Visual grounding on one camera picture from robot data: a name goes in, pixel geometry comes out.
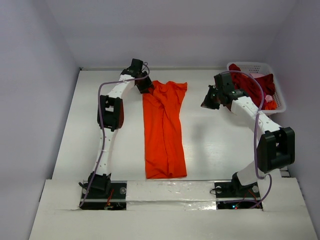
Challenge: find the orange t shirt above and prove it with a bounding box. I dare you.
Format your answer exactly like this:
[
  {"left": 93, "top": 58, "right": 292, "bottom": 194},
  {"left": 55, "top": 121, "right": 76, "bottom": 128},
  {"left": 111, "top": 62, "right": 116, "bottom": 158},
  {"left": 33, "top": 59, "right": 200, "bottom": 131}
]
[{"left": 142, "top": 80, "right": 188, "bottom": 179}]

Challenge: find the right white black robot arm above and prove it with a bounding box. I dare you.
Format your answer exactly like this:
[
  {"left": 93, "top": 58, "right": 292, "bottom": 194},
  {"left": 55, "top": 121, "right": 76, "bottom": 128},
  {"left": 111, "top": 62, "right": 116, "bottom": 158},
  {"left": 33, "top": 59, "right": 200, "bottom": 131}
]
[{"left": 201, "top": 70, "right": 296, "bottom": 198}]

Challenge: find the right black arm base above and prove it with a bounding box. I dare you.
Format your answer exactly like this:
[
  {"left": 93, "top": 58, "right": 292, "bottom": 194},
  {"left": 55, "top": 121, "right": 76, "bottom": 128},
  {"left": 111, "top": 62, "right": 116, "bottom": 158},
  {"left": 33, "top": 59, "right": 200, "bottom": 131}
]
[{"left": 209, "top": 181, "right": 261, "bottom": 210}]

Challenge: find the white plastic basket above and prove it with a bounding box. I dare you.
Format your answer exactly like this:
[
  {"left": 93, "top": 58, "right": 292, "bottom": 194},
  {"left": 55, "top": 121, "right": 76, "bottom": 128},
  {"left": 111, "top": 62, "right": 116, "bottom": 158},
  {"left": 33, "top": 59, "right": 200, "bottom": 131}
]
[{"left": 227, "top": 61, "right": 286, "bottom": 116}]

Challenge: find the small orange cloth in basket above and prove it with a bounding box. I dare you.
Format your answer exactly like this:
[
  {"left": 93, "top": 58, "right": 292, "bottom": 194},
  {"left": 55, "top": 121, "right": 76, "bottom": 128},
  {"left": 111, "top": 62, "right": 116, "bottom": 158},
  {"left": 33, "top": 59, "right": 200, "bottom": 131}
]
[{"left": 264, "top": 100, "right": 278, "bottom": 111}]

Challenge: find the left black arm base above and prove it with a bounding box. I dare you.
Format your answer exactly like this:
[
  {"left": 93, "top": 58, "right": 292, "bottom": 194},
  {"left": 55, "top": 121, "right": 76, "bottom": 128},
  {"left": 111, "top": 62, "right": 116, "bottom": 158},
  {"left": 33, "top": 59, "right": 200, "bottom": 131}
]
[{"left": 79, "top": 181, "right": 127, "bottom": 211}]

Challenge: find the dark red t shirt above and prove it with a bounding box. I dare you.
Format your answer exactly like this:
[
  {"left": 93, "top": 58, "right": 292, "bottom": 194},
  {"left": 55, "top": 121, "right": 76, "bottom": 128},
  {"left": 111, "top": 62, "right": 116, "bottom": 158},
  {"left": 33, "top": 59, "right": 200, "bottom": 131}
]
[{"left": 231, "top": 73, "right": 276, "bottom": 110}]

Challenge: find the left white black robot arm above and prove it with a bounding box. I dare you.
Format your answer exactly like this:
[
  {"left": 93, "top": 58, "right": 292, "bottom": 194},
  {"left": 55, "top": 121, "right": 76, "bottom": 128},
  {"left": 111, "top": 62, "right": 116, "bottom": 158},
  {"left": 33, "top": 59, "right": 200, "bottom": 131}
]
[{"left": 83, "top": 58, "right": 153, "bottom": 198}]

